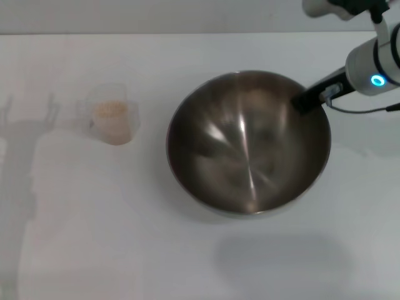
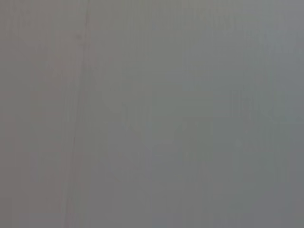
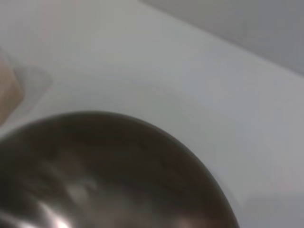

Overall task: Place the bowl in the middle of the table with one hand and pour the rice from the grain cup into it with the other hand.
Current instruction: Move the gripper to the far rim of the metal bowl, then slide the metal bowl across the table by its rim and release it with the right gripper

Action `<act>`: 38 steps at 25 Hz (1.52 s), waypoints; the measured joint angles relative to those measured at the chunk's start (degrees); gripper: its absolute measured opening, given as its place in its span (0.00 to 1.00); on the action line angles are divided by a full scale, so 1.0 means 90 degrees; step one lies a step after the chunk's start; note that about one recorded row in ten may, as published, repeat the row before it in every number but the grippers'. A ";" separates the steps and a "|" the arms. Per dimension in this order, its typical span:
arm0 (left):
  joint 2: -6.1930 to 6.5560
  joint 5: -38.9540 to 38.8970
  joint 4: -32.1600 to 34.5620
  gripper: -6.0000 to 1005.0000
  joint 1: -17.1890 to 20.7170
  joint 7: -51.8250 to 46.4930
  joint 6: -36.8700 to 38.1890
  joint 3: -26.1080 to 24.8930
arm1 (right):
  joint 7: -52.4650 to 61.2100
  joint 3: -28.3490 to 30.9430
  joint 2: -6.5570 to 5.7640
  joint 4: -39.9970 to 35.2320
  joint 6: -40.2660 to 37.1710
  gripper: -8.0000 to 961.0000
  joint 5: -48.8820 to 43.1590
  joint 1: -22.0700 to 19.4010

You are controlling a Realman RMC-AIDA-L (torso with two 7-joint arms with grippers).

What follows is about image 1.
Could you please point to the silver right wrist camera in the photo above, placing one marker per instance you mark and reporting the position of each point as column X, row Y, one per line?
column 318, row 7

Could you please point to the white rice grains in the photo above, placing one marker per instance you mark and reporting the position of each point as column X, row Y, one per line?
column 111, row 120

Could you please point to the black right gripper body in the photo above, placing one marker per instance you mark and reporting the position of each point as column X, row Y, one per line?
column 317, row 93

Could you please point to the stainless steel mixing bowl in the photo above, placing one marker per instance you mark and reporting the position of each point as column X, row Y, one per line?
column 243, row 150

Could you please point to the clear plastic measuring cup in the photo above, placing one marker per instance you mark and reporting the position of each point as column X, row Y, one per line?
column 104, row 92

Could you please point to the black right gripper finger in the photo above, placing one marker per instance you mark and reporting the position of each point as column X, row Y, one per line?
column 304, row 103

